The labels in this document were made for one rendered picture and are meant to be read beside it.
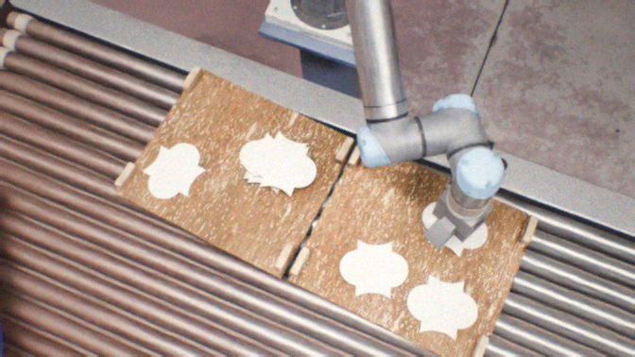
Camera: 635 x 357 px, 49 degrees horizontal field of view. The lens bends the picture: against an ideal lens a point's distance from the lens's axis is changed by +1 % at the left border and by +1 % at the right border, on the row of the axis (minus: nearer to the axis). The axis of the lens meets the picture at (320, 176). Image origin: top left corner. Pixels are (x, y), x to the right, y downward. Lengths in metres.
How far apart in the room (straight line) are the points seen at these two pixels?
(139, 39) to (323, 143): 0.53
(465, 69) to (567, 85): 0.38
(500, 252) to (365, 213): 0.29
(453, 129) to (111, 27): 0.92
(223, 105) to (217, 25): 1.28
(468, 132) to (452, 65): 1.52
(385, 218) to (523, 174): 0.32
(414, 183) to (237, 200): 0.38
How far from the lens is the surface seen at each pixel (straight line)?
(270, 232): 1.47
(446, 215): 1.38
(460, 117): 1.24
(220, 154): 1.55
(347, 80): 1.98
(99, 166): 1.63
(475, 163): 1.18
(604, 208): 1.60
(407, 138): 1.21
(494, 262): 1.48
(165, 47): 1.73
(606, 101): 2.81
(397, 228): 1.47
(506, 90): 2.73
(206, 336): 1.46
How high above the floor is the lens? 2.33
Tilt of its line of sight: 68 degrees down
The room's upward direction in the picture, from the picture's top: 5 degrees counter-clockwise
